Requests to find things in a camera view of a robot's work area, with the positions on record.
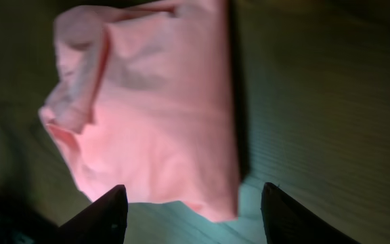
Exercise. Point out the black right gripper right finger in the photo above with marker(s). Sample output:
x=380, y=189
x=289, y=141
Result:
x=286, y=221

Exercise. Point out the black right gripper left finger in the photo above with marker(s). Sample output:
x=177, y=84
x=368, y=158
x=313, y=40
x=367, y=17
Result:
x=102, y=222

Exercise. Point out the pink t-shirt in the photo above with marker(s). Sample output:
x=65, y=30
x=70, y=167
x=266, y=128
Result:
x=144, y=99

